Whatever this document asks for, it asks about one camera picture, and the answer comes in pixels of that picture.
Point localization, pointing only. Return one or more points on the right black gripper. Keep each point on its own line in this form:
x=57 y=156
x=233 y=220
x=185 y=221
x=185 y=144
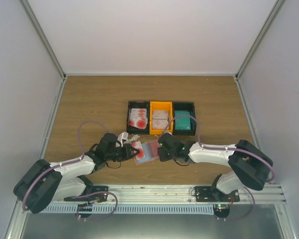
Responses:
x=162 y=156

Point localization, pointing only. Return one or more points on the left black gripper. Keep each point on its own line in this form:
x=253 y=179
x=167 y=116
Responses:
x=127 y=153

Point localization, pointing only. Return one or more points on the pink card holder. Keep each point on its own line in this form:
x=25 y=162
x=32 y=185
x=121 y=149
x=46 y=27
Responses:
x=150 y=149

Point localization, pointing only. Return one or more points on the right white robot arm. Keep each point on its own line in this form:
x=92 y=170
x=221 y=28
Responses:
x=250 y=167

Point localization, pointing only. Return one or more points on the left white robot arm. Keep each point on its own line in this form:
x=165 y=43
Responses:
x=46 y=182

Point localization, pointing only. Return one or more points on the black right card bin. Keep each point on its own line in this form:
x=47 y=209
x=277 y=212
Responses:
x=185 y=106

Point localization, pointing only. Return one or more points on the black card bin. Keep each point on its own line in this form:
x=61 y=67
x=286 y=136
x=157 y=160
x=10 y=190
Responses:
x=139 y=105
x=185 y=106

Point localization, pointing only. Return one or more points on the teal cards stack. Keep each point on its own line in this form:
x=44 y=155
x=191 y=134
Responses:
x=182 y=123

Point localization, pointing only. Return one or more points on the white cards in orange bin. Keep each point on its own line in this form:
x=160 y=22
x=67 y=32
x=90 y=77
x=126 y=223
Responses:
x=160 y=119

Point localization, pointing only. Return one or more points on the red white cards stack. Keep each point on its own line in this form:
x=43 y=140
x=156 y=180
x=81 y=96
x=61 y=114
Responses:
x=138 y=118

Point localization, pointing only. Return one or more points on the orange middle card bin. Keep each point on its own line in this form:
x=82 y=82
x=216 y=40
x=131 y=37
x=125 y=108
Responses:
x=155 y=105

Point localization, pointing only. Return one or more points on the black left card bin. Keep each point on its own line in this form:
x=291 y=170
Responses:
x=139 y=105

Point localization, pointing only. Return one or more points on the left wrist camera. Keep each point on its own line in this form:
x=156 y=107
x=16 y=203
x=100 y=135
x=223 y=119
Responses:
x=121 y=139

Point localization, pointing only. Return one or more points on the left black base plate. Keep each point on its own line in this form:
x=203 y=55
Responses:
x=88 y=199

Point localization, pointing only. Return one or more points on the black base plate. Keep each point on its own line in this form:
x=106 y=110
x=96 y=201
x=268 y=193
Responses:
x=88 y=199
x=221 y=202

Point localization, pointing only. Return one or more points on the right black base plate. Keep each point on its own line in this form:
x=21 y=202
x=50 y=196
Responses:
x=221 y=202

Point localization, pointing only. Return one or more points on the grey slotted cable duct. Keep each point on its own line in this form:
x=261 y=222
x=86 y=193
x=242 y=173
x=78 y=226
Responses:
x=132 y=209

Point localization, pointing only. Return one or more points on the aluminium front rail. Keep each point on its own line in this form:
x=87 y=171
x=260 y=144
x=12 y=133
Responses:
x=184 y=194

